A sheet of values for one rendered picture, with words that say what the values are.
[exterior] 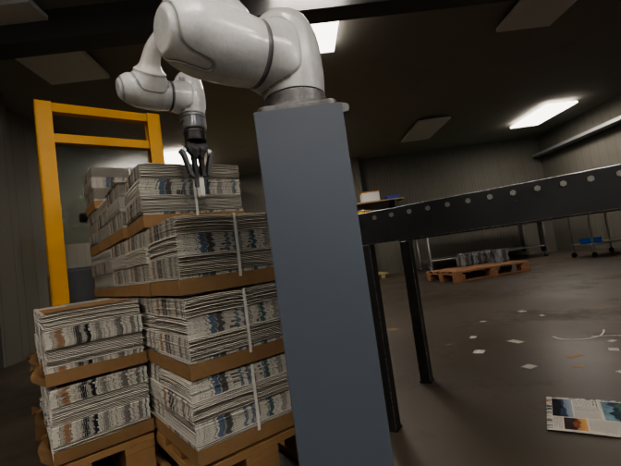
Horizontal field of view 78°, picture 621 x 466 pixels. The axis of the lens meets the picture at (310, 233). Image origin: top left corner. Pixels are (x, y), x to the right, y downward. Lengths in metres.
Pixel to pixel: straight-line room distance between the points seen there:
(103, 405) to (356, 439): 0.90
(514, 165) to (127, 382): 10.30
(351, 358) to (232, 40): 0.71
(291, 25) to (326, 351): 0.74
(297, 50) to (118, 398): 1.21
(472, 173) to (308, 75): 9.61
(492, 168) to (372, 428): 9.99
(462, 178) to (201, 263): 9.48
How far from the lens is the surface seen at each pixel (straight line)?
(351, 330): 0.85
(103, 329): 1.48
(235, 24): 0.90
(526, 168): 11.11
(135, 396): 1.54
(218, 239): 1.17
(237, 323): 1.19
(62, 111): 3.00
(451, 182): 10.20
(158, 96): 1.42
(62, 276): 2.76
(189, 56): 0.88
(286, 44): 0.96
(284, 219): 0.84
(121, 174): 2.35
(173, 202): 1.44
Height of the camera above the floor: 0.66
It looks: 4 degrees up
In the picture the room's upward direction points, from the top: 8 degrees counter-clockwise
